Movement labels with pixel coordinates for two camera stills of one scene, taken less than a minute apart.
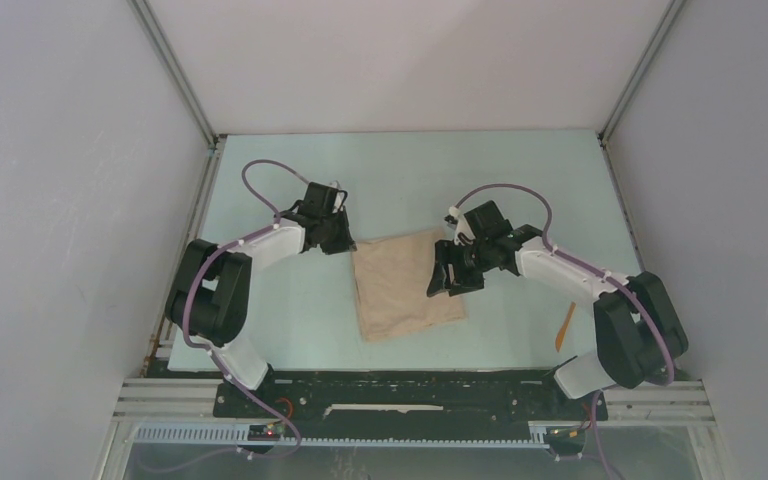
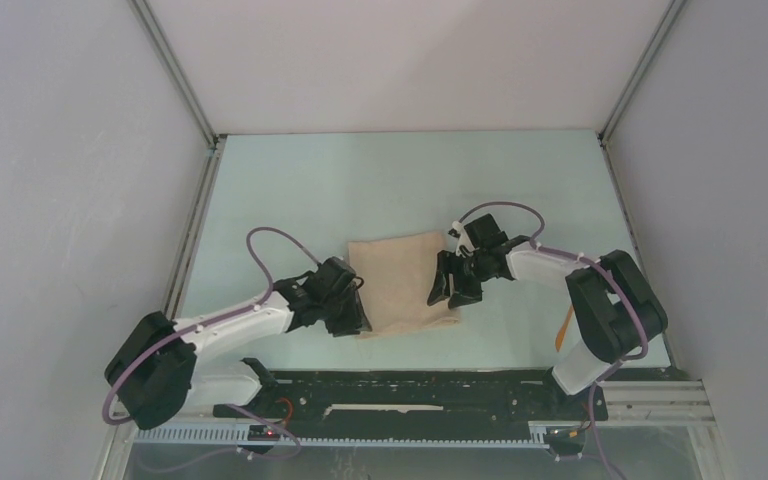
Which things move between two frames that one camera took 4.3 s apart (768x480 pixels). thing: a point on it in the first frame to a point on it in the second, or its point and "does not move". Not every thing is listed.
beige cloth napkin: [392, 277] does not move
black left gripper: [344, 243] to [355, 318]
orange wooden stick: [564, 326] does not move
